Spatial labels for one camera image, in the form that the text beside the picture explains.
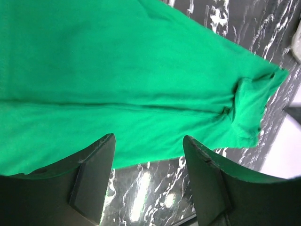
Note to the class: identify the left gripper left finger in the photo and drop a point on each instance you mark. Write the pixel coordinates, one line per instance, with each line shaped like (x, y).
(69, 192)

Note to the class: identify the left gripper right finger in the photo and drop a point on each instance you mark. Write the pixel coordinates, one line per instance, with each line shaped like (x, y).
(228, 194)

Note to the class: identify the white perforated plastic basket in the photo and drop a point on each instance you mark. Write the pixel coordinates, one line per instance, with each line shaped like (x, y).
(296, 46)

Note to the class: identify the black marble pattern mat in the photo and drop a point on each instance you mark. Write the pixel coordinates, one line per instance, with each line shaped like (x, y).
(159, 193)

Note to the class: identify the green t shirt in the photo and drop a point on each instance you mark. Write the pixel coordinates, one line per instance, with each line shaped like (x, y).
(72, 71)

